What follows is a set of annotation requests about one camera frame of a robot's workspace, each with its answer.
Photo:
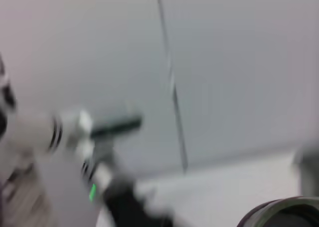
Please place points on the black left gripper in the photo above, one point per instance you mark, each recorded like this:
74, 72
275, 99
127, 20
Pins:
129, 207

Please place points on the glass teacup black holder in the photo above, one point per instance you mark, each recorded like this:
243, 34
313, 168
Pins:
286, 212

